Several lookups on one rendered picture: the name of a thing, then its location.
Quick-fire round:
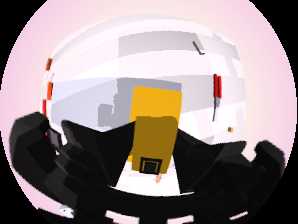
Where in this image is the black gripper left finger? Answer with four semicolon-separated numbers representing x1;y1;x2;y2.
61;119;136;188

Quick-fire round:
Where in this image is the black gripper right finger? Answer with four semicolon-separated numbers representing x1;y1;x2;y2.
172;129;247;194

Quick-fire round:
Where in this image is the awl with orange-red handle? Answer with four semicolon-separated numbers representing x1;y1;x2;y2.
45;59;52;76
47;69;53;101

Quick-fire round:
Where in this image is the grey and brown panel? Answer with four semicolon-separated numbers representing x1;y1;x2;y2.
49;76;182;132

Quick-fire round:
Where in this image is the awl with wooden handle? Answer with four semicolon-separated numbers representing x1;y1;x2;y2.
156;173;162;184

